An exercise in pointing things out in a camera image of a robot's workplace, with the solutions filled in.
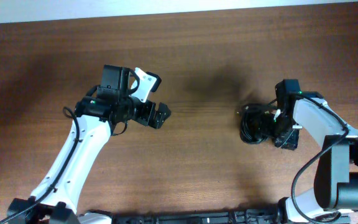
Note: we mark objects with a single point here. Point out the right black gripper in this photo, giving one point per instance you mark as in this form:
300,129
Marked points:
289,142

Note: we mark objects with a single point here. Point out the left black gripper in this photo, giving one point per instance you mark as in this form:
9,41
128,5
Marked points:
146,117

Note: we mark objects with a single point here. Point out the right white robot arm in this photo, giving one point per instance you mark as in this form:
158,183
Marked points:
327,185

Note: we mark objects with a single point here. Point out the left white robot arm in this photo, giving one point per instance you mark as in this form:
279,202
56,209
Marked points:
121,96

